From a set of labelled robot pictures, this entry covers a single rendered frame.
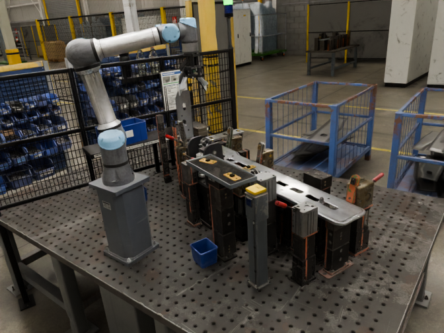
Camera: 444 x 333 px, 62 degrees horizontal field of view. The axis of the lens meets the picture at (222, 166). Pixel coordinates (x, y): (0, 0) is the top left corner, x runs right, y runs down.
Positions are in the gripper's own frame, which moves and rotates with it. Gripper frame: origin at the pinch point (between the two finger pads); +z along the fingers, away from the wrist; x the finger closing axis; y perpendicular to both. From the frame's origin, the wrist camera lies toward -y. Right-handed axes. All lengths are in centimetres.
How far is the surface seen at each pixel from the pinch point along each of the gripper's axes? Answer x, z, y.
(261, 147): 38, 37, 6
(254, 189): -10, 28, 60
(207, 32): 69, -24, -94
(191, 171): -5.8, 40.4, 1.0
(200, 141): 3.9, 27.1, -3.5
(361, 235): 43, 64, 73
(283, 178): 30, 44, 34
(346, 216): 23, 44, 79
